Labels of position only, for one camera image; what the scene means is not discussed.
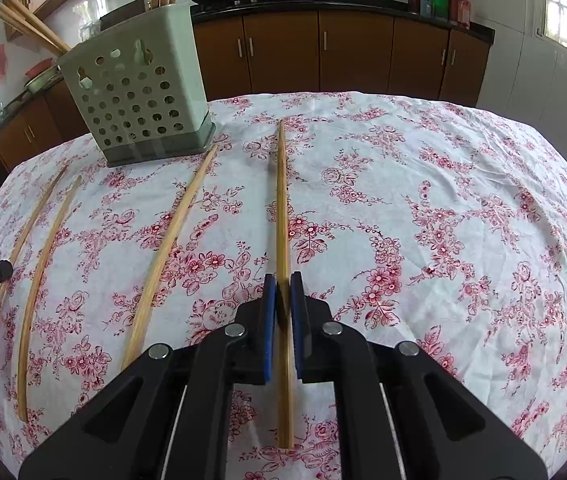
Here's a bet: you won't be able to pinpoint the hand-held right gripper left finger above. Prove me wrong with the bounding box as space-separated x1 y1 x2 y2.
18 274 284 480

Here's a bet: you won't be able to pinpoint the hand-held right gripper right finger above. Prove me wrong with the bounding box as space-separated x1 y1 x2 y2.
288 271 549 480

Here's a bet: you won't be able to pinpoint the tan bamboo chopstick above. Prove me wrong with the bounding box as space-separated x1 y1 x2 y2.
16 175 84 423
0 164 70 353
120 146 219 372
274 120 295 450

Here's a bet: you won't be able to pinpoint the bunch of wooden chopsticks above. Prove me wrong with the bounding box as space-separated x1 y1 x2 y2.
0 0 185 55

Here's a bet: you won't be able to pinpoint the green perforated utensil holder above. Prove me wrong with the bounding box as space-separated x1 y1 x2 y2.
56 2 217 168

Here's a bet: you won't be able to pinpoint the floral pink white tablecloth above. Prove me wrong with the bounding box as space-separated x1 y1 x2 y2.
0 91 567 480

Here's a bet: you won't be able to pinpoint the green metal basin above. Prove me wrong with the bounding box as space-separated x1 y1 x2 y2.
26 71 64 95

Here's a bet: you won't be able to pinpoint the red plastic bowl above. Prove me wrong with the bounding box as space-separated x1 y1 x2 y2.
26 58 56 78

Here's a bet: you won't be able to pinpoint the clear glass jar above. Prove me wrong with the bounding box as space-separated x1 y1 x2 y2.
79 2 104 43

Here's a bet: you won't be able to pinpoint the brown wooden lower cabinets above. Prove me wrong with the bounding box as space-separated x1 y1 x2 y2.
0 7 494 171

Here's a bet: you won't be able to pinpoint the dark brown cutting board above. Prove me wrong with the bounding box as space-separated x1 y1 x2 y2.
99 0 151 31

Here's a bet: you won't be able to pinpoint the black kitchen countertop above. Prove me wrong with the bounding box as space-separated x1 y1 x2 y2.
0 0 495 133

